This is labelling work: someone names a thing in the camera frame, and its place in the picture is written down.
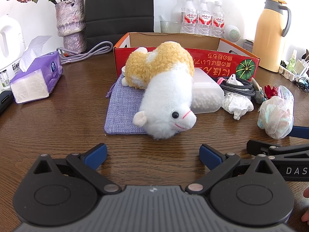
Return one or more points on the red artificial rose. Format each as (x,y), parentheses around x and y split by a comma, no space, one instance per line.
(271,91)

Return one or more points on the white detergent jug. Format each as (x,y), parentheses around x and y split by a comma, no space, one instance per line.
(9,53)

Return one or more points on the white power strip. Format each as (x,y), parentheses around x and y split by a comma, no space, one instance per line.
(287,73)

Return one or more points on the purple linen pouch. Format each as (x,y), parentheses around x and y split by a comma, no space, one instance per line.
(123,106)

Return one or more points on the white round speaker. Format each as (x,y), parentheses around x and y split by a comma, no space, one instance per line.
(233,33)

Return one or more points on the clear bag of pastel pieces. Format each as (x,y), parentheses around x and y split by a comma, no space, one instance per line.
(275,116)

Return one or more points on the translucent white plastic container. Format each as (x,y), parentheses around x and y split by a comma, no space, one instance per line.
(207,94)

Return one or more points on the red cardboard box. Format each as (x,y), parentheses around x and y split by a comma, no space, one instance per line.
(217,62)

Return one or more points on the clear drinking glass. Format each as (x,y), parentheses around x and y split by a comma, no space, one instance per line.
(169,26)

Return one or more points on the white and yellow plush toy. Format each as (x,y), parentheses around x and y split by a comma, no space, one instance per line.
(166,96)

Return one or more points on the person's right hand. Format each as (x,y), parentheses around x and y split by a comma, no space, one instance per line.
(307,193)

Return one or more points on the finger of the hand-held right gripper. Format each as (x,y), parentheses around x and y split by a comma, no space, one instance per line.
(301,132)
(263,147)

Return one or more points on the small printed tin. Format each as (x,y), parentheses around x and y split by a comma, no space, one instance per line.
(248,46)

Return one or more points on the black chair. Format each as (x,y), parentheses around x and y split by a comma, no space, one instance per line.
(118,9)

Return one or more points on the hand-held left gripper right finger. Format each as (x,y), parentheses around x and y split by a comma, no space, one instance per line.
(209,156)

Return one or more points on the purple stone vase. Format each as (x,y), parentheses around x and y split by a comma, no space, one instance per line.
(70,19)

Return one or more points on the white charger plug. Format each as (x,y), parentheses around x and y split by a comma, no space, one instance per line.
(300,66)

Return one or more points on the black flat device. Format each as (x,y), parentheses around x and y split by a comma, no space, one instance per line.
(4,100)

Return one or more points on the yellow thermos jug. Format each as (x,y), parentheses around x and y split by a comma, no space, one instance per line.
(268,41)

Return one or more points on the purple tissue pack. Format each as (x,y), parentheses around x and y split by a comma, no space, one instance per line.
(45,72)

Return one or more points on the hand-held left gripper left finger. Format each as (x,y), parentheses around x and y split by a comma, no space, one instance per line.
(97,155)

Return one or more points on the white tissue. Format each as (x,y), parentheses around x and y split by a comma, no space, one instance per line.
(237,105)

